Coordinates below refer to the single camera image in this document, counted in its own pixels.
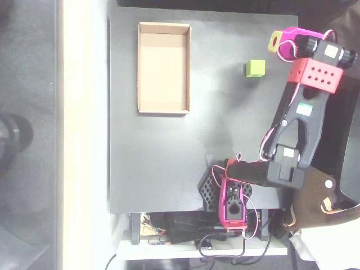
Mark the yellow camera mount on gripper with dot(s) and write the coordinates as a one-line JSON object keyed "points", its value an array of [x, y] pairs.
{"points": [[274, 42]]}

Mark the open cardboard box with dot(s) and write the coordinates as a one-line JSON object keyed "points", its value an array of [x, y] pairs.
{"points": [[163, 70]]}

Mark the magenta gripper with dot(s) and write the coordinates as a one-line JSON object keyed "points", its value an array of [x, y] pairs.
{"points": [[292, 34]]}

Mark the brown leather bag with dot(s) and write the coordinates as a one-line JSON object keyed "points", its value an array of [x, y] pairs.
{"points": [[309, 208]]}

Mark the white shelf board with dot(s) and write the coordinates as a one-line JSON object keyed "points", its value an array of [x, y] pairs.
{"points": [[168, 250]]}

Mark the black perforated arm base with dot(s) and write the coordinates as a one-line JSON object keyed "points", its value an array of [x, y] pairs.
{"points": [[208, 191]]}

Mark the dark brown cloth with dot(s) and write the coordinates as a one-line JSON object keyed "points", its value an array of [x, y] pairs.
{"points": [[346, 25]]}

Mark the light wooden piece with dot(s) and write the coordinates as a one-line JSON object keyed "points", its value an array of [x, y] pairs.
{"points": [[147, 228]]}

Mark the black power adapter bundle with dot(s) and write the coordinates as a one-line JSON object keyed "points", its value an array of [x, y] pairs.
{"points": [[191, 227]]}

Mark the green cube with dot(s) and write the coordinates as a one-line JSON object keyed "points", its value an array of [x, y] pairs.
{"points": [[255, 68]]}

